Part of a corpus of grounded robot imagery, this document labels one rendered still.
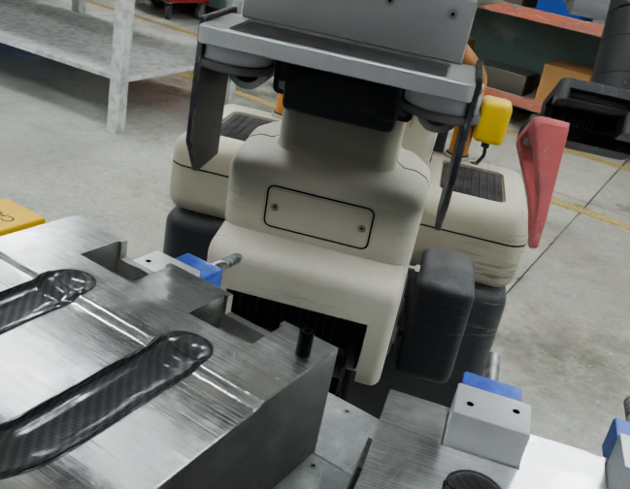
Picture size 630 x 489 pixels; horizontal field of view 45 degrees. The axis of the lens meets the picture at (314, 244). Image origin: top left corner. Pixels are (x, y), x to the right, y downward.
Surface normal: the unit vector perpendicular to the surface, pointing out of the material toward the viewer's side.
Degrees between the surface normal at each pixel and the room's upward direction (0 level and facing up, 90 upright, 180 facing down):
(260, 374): 0
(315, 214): 98
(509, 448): 90
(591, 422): 0
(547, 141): 84
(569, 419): 0
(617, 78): 69
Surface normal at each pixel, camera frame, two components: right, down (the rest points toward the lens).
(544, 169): -0.18, 0.29
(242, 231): 0.15, -0.83
